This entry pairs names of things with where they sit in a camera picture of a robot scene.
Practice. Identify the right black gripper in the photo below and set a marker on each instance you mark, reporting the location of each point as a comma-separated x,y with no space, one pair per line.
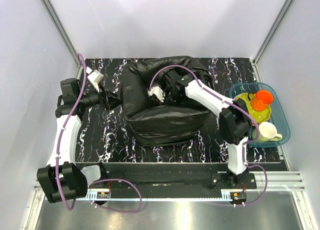
166,95

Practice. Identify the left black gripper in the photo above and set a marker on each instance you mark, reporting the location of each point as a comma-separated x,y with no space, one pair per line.
112,104

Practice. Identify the black trash bag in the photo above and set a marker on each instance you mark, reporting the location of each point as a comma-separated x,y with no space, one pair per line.
154,124

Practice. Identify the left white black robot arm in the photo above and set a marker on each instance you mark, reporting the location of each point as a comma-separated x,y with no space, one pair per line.
61,180

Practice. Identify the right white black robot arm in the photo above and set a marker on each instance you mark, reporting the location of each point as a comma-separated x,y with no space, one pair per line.
233,117

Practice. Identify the black marble pattern mat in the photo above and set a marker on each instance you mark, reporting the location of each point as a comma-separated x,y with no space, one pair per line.
106,137

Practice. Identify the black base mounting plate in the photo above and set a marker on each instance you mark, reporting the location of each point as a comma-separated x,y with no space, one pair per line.
167,177

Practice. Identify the yellow plastic plate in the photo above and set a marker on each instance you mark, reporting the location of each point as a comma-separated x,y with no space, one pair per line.
258,116

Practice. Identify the orange plastic cup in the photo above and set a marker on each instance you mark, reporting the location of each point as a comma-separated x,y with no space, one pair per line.
261,100

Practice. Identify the light green mug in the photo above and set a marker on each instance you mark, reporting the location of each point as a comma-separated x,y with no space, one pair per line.
268,133

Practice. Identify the blue transparent plastic tray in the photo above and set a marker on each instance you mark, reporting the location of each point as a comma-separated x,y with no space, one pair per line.
277,118

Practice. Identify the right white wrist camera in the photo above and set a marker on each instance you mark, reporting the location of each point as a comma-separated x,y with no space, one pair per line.
157,92

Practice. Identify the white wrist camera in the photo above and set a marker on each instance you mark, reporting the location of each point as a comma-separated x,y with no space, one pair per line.
157,92
95,77

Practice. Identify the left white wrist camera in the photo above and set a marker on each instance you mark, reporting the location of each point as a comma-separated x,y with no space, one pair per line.
95,77

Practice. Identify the aluminium frame rail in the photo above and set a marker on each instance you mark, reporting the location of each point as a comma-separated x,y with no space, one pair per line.
202,187

